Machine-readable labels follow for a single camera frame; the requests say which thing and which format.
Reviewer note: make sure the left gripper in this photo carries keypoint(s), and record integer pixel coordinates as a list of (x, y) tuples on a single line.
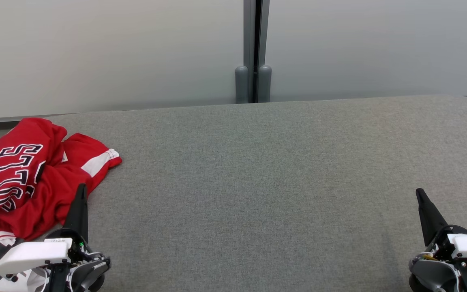
[(31, 253)]

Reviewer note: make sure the red and white jersey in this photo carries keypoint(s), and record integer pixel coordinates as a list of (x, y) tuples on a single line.
[(55, 190)]

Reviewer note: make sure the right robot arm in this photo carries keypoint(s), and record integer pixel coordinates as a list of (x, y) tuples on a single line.
[(432, 271)]

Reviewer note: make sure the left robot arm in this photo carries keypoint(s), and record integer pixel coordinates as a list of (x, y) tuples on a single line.
[(91, 271)]

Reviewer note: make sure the grey cylindrical post cover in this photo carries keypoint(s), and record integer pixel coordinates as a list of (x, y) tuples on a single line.
[(264, 83), (241, 85)]

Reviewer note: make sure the grey partition frame post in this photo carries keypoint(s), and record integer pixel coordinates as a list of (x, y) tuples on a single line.
[(249, 32)]

